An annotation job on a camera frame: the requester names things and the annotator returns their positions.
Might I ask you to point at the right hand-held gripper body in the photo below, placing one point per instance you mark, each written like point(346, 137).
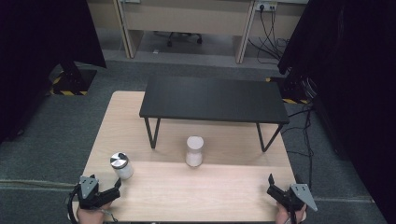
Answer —
point(295, 199)

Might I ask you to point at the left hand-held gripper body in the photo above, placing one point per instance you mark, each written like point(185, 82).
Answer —
point(88, 193)

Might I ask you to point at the glass jar with silver lid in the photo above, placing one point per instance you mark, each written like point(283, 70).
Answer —
point(122, 166)

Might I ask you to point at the white jar with white lid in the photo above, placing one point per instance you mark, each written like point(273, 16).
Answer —
point(194, 152)

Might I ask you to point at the black shelf with metal legs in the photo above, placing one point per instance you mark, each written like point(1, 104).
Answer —
point(211, 99)

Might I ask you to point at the person's right hand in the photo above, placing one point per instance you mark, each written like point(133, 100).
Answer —
point(284, 216)

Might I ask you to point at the person's left hand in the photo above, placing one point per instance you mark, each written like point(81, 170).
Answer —
point(90, 216)

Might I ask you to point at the black curtain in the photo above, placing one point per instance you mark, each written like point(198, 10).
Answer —
point(37, 46)
point(351, 77)

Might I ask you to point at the black office chair base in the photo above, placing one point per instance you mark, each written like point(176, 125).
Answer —
point(183, 35)

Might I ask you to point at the beige office desk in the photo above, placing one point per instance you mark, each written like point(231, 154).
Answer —
point(186, 18)

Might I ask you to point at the white wall power outlet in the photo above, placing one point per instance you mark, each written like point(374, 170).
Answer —
point(265, 5)

